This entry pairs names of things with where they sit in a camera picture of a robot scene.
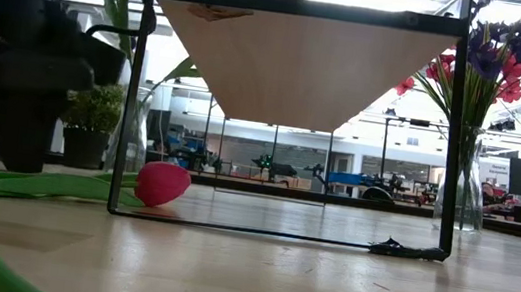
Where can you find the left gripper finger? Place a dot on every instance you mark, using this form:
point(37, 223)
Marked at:
point(15, 134)

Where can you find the purple artificial flower bunch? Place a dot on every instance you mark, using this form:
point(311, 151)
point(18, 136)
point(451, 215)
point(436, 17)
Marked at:
point(486, 60)

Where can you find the potted green plant white blossoms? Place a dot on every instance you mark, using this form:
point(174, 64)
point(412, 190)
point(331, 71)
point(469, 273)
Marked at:
point(94, 109)

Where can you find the clear glass vase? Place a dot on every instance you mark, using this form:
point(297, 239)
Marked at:
point(141, 140)
point(472, 194)

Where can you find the red artificial tulip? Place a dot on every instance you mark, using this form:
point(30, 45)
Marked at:
point(162, 183)

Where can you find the black background robot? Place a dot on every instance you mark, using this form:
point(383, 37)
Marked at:
point(190, 158)
point(274, 166)

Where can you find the blue background bin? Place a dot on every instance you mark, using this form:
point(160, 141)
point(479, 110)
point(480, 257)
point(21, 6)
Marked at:
point(344, 178)

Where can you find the black tape lump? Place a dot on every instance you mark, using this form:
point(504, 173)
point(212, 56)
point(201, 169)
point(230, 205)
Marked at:
point(403, 250)

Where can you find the black ceiling spotlight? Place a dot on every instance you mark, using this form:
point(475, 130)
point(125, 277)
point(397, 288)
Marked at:
point(503, 124)

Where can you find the black aluminium table frame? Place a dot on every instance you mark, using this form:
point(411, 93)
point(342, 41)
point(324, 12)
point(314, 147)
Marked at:
point(260, 188)

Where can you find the white wall sign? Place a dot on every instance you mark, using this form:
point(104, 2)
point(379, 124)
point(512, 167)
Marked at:
point(495, 172)

